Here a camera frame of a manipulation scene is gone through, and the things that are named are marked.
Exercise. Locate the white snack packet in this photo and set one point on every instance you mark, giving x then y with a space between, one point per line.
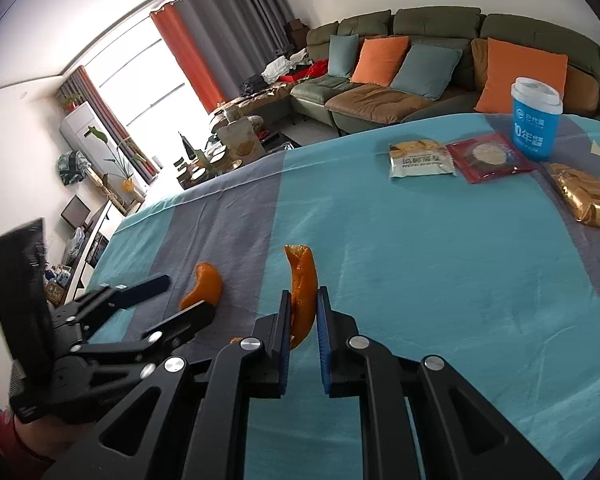
419 158

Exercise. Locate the orange cushion near window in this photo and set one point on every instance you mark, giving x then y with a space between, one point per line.
380 59

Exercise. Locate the white standing air conditioner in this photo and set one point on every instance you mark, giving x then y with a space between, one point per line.
84 132

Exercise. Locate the cluttered coffee table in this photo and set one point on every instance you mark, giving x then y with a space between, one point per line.
221 156

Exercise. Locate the small black monitor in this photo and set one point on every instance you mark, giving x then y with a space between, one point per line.
76 213

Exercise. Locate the teal grey tablecloth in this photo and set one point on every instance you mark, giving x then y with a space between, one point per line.
496 277

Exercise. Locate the left striped curtain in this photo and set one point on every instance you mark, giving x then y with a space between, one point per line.
78 89

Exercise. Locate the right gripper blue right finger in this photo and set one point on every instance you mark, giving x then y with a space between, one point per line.
356 366

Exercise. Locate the teal cushion near window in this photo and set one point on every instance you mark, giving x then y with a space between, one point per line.
342 55

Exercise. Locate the person's left hand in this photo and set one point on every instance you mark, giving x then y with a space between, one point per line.
47 437

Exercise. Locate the teal cushion middle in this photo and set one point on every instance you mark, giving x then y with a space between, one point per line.
426 71

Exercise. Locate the green sectional sofa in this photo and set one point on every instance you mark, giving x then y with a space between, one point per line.
496 49

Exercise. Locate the orange peel piece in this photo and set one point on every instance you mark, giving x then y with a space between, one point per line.
208 287
303 292

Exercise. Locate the red snack packet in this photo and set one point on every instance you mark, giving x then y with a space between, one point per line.
488 157

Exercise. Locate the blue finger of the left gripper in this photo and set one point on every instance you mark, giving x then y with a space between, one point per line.
128 296
180 328

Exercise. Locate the white black TV cabinet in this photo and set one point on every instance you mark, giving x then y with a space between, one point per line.
70 268

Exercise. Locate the blue white paper cup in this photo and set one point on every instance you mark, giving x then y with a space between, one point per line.
537 108

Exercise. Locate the tall green potted plant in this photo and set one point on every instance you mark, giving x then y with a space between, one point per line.
128 185

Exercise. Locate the gold foil wrapper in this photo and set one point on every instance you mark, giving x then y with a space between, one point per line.
580 191

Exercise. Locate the orange grey curtain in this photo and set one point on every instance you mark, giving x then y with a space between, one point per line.
219 44

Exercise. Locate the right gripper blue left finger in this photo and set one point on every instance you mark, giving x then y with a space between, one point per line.
256 367

